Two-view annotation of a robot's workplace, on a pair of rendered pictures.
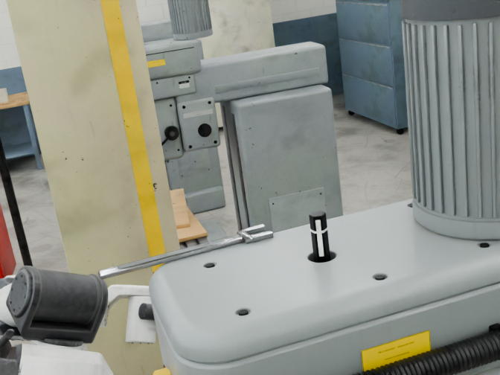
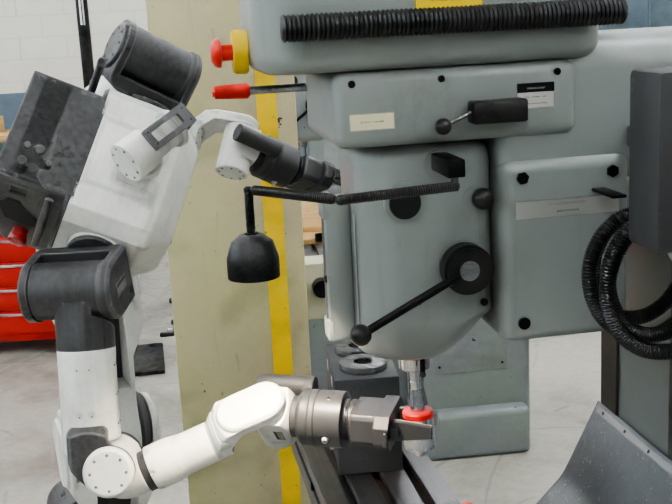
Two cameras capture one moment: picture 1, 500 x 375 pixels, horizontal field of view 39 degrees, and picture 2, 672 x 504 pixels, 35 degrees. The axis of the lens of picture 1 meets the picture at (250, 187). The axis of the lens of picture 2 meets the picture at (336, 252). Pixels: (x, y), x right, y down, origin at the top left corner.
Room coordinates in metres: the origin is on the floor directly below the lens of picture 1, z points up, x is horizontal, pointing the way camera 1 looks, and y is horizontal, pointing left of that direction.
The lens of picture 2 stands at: (-0.69, -0.12, 1.81)
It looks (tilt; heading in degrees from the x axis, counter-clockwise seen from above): 13 degrees down; 6
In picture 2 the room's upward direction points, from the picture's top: 3 degrees counter-clockwise
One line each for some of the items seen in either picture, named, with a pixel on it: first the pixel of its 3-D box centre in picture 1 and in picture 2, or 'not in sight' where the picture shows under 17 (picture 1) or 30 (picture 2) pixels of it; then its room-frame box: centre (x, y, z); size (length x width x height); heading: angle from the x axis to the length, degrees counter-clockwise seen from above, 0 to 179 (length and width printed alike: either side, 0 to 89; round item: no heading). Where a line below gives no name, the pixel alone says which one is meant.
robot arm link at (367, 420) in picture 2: not in sight; (357, 421); (0.85, 0.01, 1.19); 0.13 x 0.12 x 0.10; 171
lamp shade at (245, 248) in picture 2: not in sight; (252, 254); (0.71, 0.13, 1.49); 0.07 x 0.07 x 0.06
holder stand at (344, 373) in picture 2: not in sight; (362, 401); (1.26, 0.04, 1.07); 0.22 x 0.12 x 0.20; 10
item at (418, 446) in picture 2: not in sight; (419, 431); (0.84, -0.08, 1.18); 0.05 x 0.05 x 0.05
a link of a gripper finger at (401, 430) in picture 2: not in sight; (411, 432); (0.81, -0.07, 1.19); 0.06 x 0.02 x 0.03; 81
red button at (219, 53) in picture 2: not in sight; (222, 52); (0.77, 0.16, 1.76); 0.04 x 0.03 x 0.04; 16
